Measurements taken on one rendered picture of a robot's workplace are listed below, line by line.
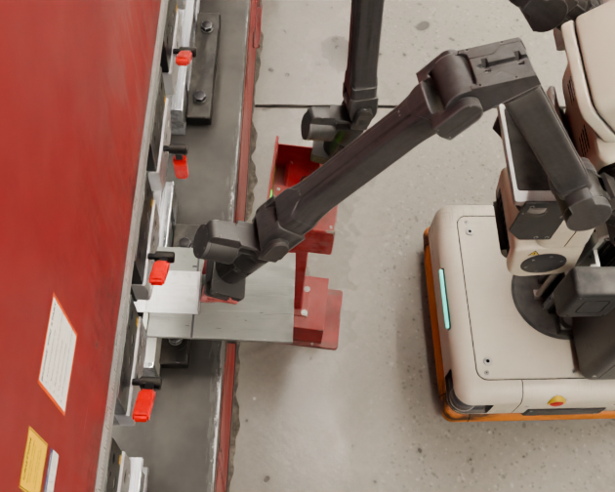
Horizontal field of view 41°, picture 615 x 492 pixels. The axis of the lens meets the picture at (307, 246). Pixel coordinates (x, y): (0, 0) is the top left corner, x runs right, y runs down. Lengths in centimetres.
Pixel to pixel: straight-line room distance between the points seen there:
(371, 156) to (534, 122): 24
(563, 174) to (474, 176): 157
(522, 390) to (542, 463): 33
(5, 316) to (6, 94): 16
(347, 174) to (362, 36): 43
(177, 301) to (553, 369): 121
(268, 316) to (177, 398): 24
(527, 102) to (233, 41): 98
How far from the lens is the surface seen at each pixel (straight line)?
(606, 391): 243
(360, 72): 164
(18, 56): 67
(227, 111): 189
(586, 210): 142
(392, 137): 118
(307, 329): 246
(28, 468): 75
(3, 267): 64
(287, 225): 128
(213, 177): 180
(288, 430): 249
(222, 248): 133
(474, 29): 331
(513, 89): 115
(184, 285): 154
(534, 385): 235
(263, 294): 153
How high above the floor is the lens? 241
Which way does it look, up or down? 64 degrees down
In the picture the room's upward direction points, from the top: 8 degrees clockwise
